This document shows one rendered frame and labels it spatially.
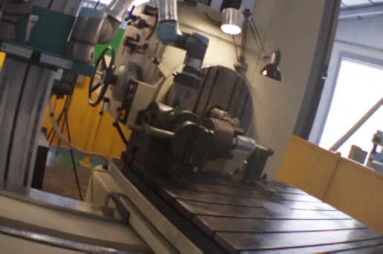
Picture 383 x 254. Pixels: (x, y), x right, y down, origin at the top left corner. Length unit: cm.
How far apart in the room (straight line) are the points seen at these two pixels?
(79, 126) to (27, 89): 313
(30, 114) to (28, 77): 20
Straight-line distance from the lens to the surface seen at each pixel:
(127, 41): 274
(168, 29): 185
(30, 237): 155
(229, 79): 244
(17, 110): 217
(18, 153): 224
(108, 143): 540
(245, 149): 231
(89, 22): 193
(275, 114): 286
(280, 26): 281
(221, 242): 135
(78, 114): 519
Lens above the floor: 145
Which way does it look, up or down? 5 degrees down
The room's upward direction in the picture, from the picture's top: 18 degrees clockwise
